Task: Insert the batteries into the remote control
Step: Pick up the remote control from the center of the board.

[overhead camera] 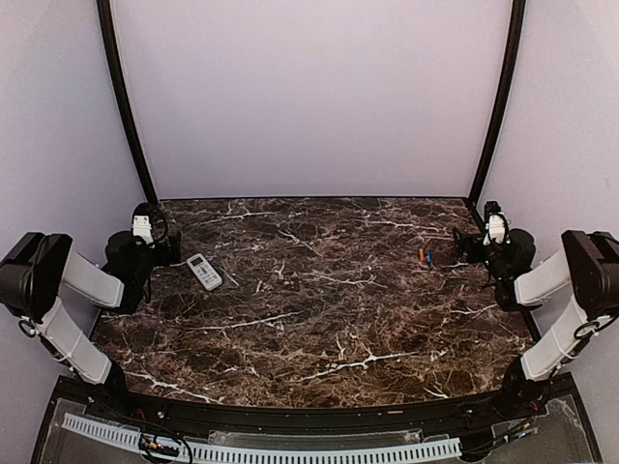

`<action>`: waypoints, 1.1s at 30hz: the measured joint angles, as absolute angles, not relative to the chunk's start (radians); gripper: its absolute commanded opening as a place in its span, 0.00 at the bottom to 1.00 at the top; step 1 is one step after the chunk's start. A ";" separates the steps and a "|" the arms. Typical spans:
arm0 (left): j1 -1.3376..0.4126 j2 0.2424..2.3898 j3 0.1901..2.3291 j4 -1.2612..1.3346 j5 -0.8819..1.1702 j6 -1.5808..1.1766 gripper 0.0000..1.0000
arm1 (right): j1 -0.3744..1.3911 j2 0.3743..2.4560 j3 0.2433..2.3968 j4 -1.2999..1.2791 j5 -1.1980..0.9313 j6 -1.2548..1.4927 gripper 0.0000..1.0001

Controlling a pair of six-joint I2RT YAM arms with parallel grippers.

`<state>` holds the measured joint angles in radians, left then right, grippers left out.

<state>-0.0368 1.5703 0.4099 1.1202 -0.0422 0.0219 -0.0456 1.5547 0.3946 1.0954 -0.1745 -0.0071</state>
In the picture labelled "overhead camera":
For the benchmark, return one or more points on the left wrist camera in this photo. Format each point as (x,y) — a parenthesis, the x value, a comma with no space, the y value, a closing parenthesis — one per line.
(142,224)

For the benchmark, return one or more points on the black frame post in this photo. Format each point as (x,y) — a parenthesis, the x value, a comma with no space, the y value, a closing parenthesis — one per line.
(500,101)
(120,90)

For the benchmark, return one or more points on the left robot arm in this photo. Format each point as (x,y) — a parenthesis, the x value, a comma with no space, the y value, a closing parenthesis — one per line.
(45,280)

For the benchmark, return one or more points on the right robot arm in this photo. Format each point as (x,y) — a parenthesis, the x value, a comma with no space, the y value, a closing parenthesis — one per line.
(579,282)

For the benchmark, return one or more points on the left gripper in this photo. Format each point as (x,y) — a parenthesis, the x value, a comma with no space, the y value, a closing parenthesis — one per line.
(165,258)

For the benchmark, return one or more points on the black front rail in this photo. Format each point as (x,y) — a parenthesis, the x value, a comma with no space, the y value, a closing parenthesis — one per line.
(465,415)

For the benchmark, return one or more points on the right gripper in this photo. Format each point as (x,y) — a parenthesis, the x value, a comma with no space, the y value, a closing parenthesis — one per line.
(462,246)

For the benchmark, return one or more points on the left black frame post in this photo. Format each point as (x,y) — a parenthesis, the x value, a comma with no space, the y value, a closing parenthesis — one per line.
(120,90)

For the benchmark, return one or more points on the white slotted cable duct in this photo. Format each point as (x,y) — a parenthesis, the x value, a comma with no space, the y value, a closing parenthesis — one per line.
(130,439)

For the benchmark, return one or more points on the white remote control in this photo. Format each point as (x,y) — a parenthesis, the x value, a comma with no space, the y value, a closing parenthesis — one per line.
(206,274)

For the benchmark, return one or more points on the right black frame post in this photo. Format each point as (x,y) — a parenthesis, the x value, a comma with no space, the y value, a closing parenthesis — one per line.
(500,101)

